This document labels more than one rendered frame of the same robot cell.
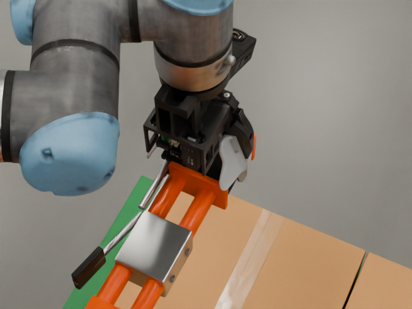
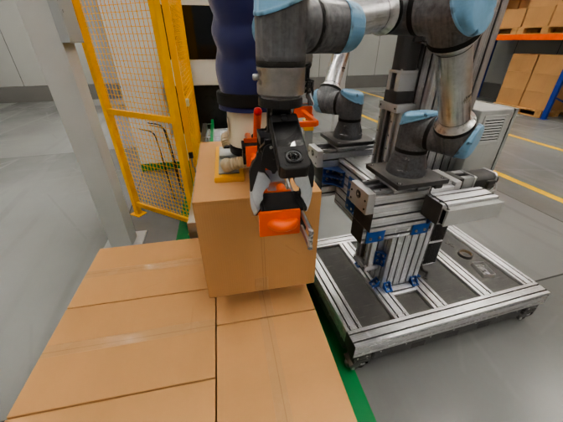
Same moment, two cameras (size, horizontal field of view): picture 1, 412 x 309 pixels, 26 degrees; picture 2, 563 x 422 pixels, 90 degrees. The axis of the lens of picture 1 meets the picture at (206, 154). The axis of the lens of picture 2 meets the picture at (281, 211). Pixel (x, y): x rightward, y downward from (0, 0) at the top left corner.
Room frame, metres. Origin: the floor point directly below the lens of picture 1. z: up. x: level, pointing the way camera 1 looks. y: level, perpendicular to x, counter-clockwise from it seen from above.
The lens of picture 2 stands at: (0.92, -0.28, 1.48)
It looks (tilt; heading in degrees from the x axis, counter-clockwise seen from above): 31 degrees down; 143
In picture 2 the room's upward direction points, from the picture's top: straight up
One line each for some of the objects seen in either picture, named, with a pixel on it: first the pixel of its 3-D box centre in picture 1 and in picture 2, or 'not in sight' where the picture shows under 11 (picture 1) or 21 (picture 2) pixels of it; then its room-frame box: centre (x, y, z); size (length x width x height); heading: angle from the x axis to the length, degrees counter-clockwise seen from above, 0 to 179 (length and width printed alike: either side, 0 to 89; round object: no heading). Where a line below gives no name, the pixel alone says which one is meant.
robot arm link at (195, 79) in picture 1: (196, 53); (278, 83); (0.54, 0.01, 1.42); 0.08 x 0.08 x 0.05
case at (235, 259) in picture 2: not in sight; (251, 205); (0.00, 0.25, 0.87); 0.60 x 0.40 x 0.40; 155
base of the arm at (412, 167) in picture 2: not in sight; (408, 158); (0.38, 0.74, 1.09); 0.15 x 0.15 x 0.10
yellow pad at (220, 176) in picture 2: not in sight; (228, 157); (-0.03, 0.18, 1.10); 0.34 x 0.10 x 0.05; 153
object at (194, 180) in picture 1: (213, 160); (276, 212); (0.55, -0.01, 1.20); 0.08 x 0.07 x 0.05; 153
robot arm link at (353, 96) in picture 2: not in sight; (349, 103); (-0.09, 0.92, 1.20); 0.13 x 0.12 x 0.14; 20
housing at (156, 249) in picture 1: (154, 253); (269, 184); (0.43, 0.06, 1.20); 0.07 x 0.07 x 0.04; 63
